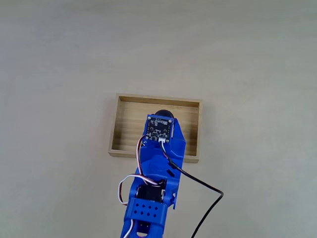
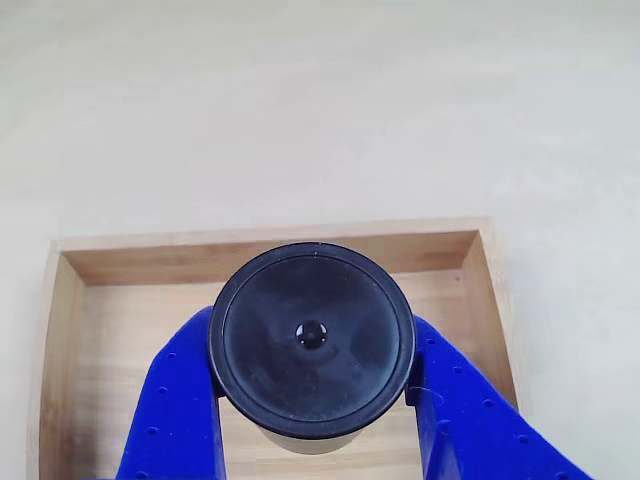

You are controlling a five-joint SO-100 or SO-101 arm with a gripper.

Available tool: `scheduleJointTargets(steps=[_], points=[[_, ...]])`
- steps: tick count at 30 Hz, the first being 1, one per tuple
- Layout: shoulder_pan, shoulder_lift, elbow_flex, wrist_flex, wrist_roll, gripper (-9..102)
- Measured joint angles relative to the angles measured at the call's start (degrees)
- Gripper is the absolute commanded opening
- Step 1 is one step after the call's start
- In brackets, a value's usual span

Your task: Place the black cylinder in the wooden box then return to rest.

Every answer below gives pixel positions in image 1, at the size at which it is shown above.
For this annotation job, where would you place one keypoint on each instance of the black cylinder with lid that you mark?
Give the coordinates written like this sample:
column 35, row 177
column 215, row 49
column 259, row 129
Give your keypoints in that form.
column 164, row 113

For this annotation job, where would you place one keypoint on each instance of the shallow wooden box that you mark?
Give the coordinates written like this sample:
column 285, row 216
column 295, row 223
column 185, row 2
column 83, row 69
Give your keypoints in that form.
column 128, row 129

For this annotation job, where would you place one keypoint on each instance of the bare camera circuit board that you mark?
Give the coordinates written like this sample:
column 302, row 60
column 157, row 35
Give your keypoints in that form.
column 158, row 129

